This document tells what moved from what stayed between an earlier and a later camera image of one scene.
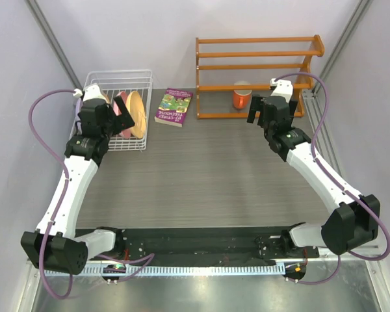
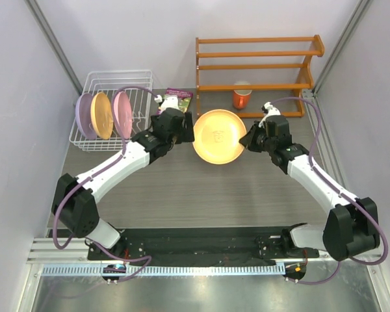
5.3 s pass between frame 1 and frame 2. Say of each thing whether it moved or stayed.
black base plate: stayed
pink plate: stayed
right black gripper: moved
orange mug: stayed
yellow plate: moved
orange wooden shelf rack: stayed
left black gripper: moved
